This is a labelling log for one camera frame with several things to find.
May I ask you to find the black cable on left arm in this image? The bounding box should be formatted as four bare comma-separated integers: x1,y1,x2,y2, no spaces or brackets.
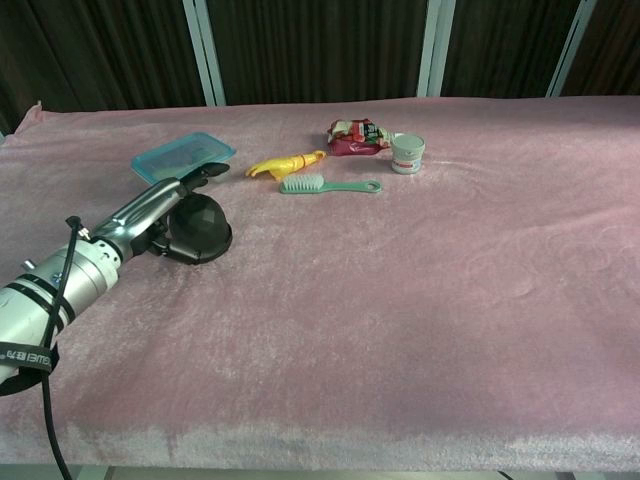
42,215,84,480

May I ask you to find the yellow rubber chicken toy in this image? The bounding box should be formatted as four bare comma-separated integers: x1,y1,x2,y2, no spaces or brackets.
244,149,328,180

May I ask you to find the black cup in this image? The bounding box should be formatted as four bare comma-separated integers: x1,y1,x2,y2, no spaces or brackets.
167,193,234,264

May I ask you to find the red spouted snack pouch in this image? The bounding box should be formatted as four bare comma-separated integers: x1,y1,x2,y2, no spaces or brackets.
327,118,396,159

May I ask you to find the pink plush table cloth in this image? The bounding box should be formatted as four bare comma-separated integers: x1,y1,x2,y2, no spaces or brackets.
0,95,640,474

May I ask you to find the black strap with white lettering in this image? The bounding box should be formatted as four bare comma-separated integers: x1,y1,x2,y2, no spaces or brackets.
0,342,61,397

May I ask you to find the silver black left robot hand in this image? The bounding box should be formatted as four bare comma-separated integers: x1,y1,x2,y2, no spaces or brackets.
89,160,232,266

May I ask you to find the clear blue-rimmed food container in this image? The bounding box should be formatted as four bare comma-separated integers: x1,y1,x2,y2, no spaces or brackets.
130,131,237,187

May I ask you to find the small white round jar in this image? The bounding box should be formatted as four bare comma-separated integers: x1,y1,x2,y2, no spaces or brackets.
390,132,428,175

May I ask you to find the green scrub brush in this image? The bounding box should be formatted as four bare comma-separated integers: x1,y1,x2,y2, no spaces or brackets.
278,173,384,196

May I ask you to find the light blue screen frame post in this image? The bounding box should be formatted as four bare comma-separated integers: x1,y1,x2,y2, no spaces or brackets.
544,0,599,99
181,0,227,107
416,0,457,99

